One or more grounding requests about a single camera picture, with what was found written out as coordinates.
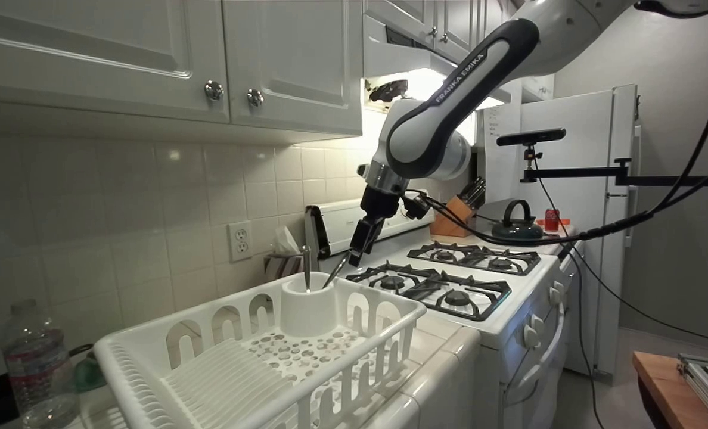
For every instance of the wooden table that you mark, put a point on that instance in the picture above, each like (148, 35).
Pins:
(666, 395)

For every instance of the clear plastic water bottle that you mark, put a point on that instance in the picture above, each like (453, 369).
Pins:
(39, 369)

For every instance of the red small container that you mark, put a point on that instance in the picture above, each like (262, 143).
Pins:
(551, 220)

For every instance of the white plastic dish rack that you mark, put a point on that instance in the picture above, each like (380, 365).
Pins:
(229, 365)

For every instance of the white utensil cup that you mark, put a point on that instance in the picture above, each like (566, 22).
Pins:
(307, 305)

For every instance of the white wall outlet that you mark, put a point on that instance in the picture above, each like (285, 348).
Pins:
(240, 240)

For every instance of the white upper cabinets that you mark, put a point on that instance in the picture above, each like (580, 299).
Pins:
(265, 65)

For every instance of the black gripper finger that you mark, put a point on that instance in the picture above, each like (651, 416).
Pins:
(374, 231)
(358, 242)

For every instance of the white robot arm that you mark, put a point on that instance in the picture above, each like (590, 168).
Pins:
(418, 137)

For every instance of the white range hood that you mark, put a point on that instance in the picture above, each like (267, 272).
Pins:
(404, 43)

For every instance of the black camera on stand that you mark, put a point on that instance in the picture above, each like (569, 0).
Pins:
(529, 140)

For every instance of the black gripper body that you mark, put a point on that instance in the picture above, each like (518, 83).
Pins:
(378, 206)

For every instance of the white gas stove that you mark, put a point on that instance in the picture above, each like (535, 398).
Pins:
(492, 342)

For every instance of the wooden knife block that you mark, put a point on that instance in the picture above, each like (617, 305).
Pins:
(445, 227)

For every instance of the silver fork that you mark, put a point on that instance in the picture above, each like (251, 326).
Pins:
(306, 261)
(337, 267)

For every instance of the white refrigerator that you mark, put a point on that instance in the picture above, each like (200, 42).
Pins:
(602, 131)

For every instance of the black kettle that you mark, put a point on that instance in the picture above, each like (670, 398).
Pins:
(515, 223)

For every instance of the striped tissue box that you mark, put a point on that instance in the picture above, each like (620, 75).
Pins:
(285, 257)

